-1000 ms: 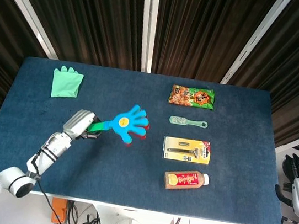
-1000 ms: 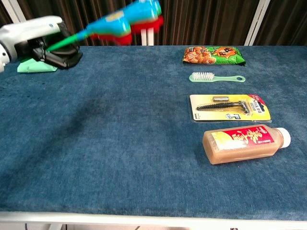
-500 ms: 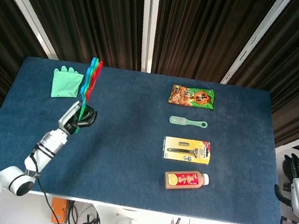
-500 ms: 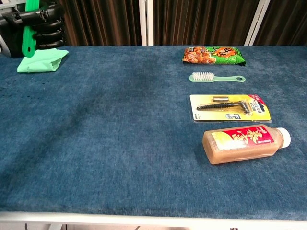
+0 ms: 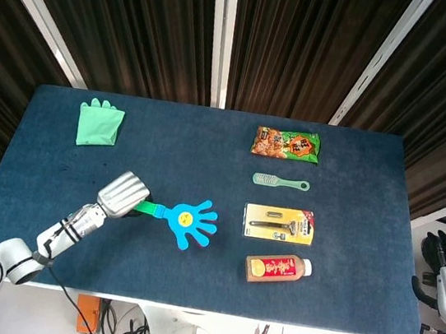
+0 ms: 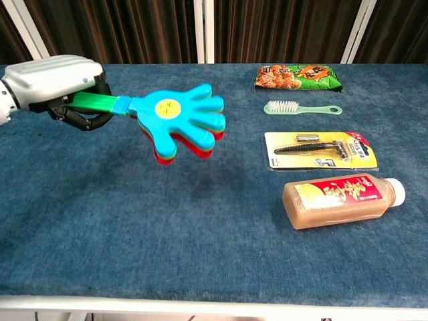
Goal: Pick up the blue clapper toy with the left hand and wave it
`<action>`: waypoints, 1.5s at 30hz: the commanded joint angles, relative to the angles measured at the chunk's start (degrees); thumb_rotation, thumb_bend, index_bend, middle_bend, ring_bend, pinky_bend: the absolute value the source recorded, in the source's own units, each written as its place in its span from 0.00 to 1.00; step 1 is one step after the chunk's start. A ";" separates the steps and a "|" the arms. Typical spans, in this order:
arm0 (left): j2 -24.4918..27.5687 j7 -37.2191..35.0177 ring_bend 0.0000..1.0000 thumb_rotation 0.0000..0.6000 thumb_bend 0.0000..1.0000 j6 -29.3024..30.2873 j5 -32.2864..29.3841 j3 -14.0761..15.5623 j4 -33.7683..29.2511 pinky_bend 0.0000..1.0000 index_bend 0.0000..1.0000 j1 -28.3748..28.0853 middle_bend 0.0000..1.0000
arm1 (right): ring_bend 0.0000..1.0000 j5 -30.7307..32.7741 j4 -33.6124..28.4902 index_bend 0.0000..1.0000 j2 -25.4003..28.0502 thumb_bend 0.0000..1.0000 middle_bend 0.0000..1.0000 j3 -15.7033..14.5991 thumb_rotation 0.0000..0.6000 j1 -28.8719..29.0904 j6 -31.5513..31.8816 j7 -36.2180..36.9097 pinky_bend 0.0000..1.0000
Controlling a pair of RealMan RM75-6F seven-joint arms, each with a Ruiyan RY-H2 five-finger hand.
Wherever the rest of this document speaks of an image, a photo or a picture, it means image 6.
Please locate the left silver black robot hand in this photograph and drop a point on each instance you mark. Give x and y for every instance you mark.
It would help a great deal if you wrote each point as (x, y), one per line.
(50, 78)

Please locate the blue hand clapper toy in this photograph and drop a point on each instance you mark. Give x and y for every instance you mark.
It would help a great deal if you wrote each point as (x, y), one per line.
(167, 120)

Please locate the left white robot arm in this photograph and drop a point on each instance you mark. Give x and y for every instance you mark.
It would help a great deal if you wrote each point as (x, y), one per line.
(5, 103)

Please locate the dark brown curtain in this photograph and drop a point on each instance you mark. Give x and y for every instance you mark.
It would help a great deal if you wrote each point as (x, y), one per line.
(133, 30)

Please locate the blue felt table mat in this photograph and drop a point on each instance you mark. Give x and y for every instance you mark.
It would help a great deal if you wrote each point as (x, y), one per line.
(167, 234)

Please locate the pale green brush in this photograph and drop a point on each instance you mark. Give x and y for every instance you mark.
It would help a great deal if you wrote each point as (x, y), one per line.
(284, 107)

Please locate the green orange snack bag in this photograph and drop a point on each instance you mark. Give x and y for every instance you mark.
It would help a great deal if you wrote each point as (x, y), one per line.
(294, 78)

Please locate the razor in yellow blister pack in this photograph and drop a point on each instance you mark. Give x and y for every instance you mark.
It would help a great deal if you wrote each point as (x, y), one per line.
(314, 150)

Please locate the brown drink bottle red label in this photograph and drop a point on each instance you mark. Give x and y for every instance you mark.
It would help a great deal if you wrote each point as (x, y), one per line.
(334, 204)

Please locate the white aluminium frame post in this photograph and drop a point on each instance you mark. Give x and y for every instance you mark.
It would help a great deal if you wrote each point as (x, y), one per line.
(359, 30)
(203, 30)
(28, 30)

